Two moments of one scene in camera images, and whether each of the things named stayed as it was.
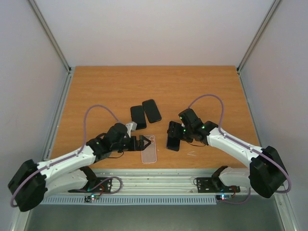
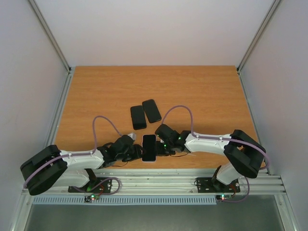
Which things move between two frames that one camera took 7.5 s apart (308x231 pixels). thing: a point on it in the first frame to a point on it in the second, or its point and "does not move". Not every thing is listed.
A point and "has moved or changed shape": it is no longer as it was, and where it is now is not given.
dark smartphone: (138, 116) does not move
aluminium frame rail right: (240, 78) does not move
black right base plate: (214, 185) does not move
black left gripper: (141, 147) to (138, 154)
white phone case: (148, 155) does not move
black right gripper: (172, 131) to (159, 148)
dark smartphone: (174, 136) has moved or changed shape
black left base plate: (99, 184) does not move
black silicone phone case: (151, 110) does not move
